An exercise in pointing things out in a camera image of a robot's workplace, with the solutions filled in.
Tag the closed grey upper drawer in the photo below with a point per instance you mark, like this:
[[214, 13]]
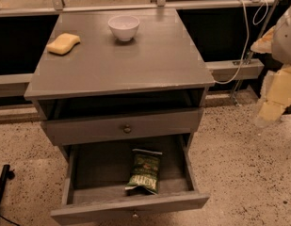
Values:
[[107, 128]]

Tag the green jalapeno chip bag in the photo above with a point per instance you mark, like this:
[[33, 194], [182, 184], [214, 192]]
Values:
[[145, 170]]

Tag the black bar on floor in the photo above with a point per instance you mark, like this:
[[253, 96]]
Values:
[[6, 174]]

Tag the round brass drawer knob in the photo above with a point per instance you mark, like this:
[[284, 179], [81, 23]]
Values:
[[127, 129]]

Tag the grey wooden drawer cabinet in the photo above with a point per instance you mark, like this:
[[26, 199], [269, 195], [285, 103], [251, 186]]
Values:
[[160, 69]]

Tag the white ceramic bowl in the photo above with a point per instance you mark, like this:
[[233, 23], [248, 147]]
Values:
[[124, 27]]

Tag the yellow sponge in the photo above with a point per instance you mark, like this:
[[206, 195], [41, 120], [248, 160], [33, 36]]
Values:
[[63, 44]]

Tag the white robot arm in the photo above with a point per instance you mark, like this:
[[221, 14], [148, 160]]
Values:
[[281, 43]]

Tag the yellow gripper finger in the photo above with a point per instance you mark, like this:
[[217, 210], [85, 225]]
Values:
[[275, 96], [263, 45]]

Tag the open grey middle drawer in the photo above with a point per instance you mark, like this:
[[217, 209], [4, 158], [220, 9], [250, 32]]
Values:
[[98, 173]]

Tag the grey metal railing frame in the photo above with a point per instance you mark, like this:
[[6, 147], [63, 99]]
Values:
[[120, 5]]

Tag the slanted metal pole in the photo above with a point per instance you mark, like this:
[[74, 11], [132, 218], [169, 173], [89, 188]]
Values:
[[246, 60]]

